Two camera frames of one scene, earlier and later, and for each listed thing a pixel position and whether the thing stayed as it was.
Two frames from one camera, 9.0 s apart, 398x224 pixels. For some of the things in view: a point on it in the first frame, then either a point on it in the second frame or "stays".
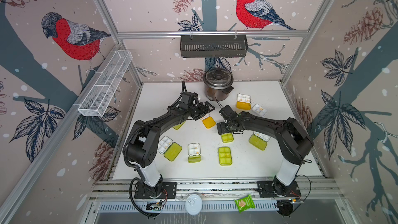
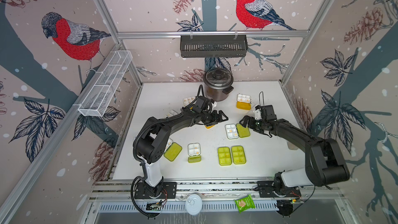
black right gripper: x=222 y=127 to x=251 y=122
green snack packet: x=245 y=204 stays
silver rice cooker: x=218 y=82 stays
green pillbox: x=170 y=149 stays
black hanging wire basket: x=213 y=46 stays
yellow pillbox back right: x=243 y=101 stays
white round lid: x=193 y=204 stays
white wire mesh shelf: x=104 y=84 stays
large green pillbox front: x=225 y=156 to x=238 y=154
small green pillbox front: x=194 y=152 stays
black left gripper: x=202 y=112 to x=214 y=120
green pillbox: x=227 y=137 to x=224 y=156
